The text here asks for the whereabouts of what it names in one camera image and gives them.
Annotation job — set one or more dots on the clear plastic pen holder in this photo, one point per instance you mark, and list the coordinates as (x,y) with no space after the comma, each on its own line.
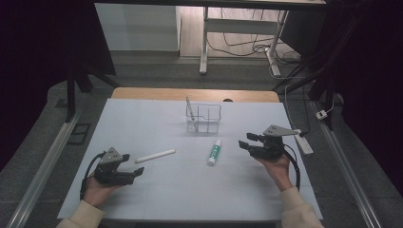
(209,125)

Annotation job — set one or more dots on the white stick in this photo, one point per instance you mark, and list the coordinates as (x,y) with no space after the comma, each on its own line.
(155,156)

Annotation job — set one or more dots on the white table mat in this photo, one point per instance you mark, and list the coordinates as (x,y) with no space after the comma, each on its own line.
(190,190)

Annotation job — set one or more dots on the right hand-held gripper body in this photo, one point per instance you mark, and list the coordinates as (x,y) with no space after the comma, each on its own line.
(271,147)

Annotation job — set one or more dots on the dark curtain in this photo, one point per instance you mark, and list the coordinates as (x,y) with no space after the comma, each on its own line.
(377,79)
(38,63)

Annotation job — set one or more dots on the green and white tube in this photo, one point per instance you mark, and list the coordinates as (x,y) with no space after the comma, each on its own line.
(214,153)

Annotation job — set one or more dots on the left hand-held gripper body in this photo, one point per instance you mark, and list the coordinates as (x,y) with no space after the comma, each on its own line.
(111,172)

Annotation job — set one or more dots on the small white adapter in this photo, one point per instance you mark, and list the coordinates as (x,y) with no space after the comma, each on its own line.
(321,114)

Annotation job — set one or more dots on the black metal stand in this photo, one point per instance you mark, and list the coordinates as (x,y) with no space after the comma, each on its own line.
(320,76)

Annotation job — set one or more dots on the wooden table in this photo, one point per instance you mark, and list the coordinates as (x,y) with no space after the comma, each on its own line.
(152,94)

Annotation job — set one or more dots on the person's right hand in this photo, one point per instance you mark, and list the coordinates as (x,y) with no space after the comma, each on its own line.
(280,171)

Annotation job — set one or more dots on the white cabinet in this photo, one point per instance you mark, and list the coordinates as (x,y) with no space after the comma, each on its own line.
(136,27)

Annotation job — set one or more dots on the person's left hand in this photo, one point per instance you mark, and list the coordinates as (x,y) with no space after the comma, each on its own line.
(95,191)

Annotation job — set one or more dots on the dark table grommet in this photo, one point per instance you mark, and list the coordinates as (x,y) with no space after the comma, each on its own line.
(227,100)

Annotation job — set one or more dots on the white power strip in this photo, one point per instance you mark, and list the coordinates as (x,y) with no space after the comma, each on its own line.
(304,144)

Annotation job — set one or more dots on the black floor plate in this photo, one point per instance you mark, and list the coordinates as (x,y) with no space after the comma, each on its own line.
(79,133)

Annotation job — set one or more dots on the aluminium rail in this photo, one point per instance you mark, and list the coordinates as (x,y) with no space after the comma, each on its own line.
(345,161)
(47,161)

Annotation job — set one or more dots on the white frame desk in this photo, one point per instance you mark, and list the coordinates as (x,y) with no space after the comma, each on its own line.
(240,26)

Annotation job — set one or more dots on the black tripod stand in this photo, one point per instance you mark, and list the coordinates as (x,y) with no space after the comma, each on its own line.
(71,95)

